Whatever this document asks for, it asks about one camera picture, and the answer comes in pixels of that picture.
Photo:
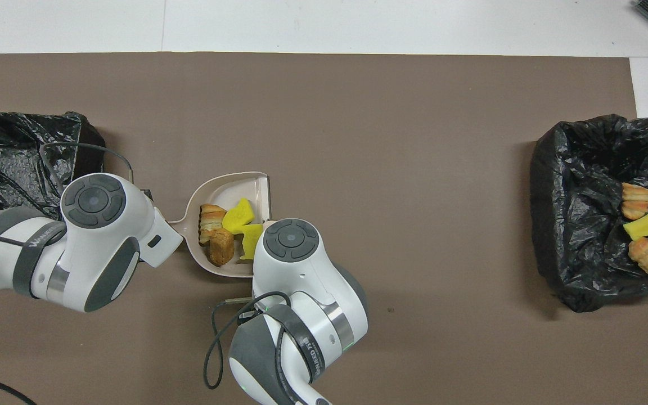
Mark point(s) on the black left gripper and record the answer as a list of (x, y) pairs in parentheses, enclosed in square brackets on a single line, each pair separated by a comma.
[(147, 194)]

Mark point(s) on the golden croissant toy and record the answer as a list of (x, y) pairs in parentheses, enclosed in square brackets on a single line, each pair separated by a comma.
[(636, 199), (211, 222)]

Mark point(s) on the beige plastic dustpan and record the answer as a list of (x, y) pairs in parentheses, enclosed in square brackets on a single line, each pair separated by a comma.
[(223, 188)]

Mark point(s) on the round brown bread roll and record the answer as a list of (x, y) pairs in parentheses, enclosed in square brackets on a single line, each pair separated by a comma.
[(221, 248)]

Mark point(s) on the notched yellow sponge piece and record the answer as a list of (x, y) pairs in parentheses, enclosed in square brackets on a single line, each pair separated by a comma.
[(238, 215)]

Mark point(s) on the yellow sponge with green backing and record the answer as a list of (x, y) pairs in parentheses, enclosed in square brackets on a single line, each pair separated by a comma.
[(252, 242)]

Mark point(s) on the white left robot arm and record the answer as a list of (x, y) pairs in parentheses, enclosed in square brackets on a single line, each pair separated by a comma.
[(99, 242)]

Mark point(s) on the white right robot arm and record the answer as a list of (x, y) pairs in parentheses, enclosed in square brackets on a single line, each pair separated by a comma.
[(301, 281)]

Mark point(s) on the crumpled black bag bin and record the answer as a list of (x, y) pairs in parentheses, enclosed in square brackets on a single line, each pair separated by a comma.
[(583, 225)]

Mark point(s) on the brown table mat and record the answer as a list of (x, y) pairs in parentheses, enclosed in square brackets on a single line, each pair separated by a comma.
[(358, 112)]

